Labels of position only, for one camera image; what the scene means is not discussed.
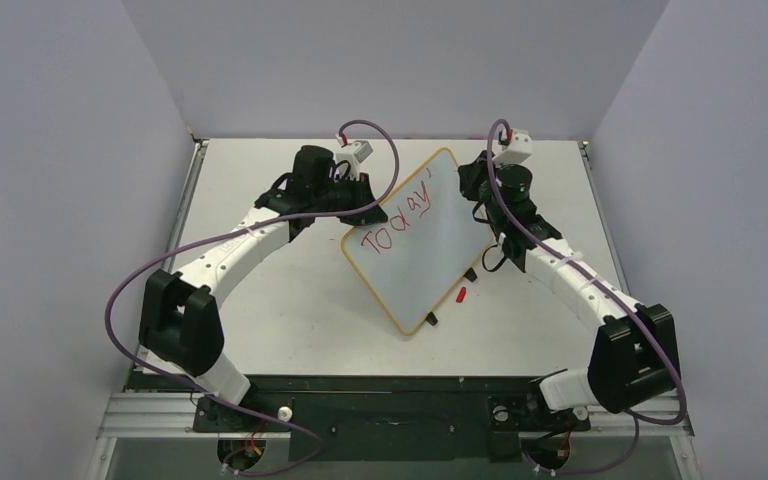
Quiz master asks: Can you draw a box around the yellow-framed whiteboard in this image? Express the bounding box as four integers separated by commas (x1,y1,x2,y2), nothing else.
341,148,492,336

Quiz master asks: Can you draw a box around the red marker cap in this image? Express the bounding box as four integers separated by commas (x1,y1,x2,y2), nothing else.
455,286,467,303

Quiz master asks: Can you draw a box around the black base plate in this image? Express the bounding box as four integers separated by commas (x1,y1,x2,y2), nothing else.
125,374,624,464

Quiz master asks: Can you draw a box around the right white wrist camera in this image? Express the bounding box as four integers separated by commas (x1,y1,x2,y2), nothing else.
493,128,534,165

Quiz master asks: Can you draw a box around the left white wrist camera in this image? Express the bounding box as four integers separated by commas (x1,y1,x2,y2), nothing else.
334,140,373,180

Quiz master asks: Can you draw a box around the aluminium frame rail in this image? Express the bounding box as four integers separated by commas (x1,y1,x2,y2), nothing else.
97,393,695,438

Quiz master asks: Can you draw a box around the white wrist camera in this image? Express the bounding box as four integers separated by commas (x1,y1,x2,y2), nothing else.
493,128,534,165
334,140,373,180

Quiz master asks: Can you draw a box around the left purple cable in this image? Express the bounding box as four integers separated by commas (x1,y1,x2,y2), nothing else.
104,119,401,478

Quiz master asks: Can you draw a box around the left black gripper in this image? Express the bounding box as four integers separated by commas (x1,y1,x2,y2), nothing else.
313,172,386,227

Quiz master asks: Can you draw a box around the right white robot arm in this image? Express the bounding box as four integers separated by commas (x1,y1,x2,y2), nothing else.
457,154,687,427

